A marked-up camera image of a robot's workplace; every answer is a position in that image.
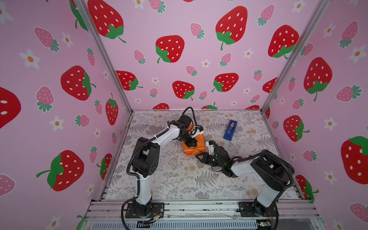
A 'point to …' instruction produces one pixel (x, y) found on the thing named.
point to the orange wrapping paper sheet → (199, 149)
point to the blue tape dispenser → (230, 130)
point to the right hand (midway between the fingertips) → (193, 158)
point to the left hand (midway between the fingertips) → (196, 144)
